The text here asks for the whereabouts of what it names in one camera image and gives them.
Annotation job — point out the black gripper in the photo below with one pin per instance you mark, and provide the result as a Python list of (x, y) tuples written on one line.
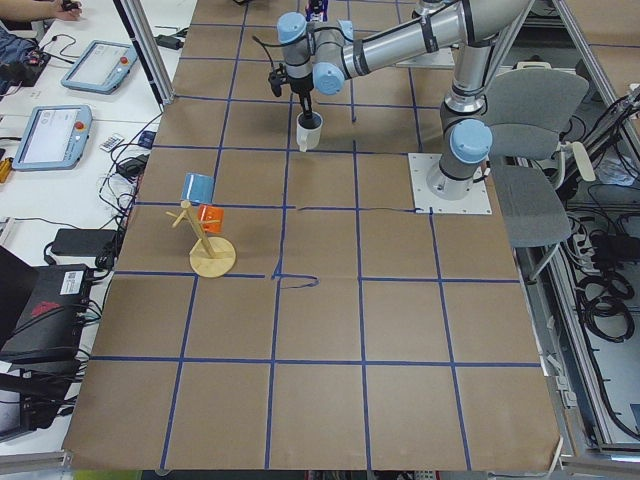
[(302, 87)]

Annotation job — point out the white mug grey inside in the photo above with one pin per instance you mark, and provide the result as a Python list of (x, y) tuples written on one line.
[(308, 131)]

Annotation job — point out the blue white milk carton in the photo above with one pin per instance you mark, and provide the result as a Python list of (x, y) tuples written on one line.
[(316, 7)]

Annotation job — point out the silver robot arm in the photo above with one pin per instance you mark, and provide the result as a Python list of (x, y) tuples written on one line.
[(319, 55)]

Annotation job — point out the person's hand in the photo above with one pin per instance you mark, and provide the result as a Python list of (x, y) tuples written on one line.
[(67, 10)]

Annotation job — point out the blue mug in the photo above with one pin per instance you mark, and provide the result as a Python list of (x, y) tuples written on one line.
[(198, 188)]

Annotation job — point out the orange mug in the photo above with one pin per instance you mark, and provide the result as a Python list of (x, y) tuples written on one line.
[(210, 218)]

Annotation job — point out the small remote control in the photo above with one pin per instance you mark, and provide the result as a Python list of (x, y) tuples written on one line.
[(113, 141)]

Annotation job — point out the upper blue teach pendant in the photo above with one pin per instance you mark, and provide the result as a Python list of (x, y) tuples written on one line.
[(101, 68)]

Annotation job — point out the blue teach pendant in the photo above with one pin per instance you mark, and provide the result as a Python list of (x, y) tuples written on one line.
[(101, 68), (54, 139)]

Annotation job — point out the grey office chair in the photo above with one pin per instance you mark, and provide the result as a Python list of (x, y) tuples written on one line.
[(527, 109)]

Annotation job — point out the black power adapter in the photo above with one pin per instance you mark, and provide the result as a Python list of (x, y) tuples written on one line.
[(97, 243)]

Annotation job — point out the lower blue teach pendant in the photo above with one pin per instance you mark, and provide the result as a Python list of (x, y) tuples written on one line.
[(54, 139)]

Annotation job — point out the black computer box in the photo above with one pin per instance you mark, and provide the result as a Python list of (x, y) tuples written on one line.
[(40, 308)]

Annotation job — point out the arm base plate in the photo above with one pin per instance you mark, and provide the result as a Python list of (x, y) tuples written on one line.
[(435, 193), (441, 59)]

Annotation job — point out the aluminium frame post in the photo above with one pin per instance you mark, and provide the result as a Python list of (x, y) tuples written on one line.
[(133, 17)]

